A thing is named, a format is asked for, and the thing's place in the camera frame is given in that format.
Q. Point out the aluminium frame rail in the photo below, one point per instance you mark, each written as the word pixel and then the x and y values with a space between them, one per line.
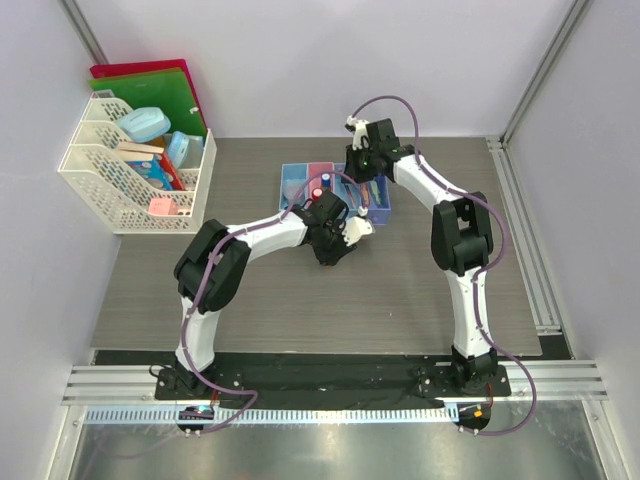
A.
pixel 546 314

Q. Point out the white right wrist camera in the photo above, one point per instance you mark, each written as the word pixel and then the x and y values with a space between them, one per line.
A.
pixel 358 129

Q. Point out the light blue case lower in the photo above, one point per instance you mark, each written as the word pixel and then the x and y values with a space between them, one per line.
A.
pixel 184 151

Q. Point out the purple drawer box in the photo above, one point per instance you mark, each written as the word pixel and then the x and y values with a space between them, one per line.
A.
pixel 379 215

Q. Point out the red folder board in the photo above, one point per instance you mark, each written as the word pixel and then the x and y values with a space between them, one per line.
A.
pixel 119 69

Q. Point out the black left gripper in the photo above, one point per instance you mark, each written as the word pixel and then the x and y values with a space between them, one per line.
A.
pixel 332 258

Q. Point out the light blue drawer box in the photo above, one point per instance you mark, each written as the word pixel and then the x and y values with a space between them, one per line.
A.
pixel 346 191

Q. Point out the blue leftmost drawer box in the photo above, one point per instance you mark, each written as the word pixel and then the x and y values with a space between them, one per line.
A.
pixel 293 176

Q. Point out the light blue case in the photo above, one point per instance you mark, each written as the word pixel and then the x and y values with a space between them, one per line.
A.
pixel 144 124
pixel 184 151

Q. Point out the blue patterned book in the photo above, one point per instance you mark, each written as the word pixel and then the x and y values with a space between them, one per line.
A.
pixel 151 167

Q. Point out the orange utility knife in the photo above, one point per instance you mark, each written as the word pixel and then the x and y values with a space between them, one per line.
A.
pixel 373 186

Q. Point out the pink drawer box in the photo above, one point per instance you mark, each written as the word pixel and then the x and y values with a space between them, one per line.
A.
pixel 314 172

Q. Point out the red stamp black cap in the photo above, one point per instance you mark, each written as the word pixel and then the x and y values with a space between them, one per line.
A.
pixel 316 192

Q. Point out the clear jar of paper clips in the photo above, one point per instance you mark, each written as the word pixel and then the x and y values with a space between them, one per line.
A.
pixel 290 190

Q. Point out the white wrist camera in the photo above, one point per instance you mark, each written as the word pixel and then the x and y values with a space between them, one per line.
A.
pixel 358 129
pixel 355 229

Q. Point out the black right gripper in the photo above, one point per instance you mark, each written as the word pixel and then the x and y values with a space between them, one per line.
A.
pixel 351 169

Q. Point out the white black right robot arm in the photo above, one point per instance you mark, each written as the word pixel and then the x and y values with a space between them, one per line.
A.
pixel 461 240

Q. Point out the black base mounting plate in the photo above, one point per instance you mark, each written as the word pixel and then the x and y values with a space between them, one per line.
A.
pixel 341 375

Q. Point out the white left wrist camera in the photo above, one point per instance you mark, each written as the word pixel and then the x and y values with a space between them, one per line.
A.
pixel 355 229

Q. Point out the white slotted cable duct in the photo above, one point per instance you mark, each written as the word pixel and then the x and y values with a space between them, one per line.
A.
pixel 183 415

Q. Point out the light blue case upper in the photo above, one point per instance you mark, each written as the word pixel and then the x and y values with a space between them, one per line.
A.
pixel 144 124

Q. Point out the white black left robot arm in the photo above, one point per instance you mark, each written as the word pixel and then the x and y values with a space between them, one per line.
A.
pixel 211 269

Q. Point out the white mesh file organizer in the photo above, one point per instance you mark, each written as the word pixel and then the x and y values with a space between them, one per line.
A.
pixel 114 191

